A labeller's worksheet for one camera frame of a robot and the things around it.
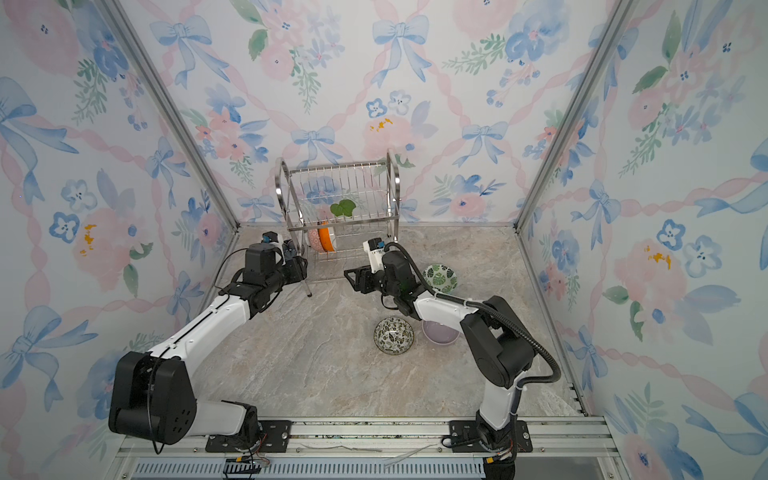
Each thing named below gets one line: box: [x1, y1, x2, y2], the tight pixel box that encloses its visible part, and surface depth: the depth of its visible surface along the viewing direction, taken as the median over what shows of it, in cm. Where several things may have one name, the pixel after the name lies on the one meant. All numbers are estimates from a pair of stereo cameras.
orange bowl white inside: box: [318, 221, 336, 252], surface depth 101 cm
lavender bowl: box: [421, 320, 461, 345], surface depth 90 cm
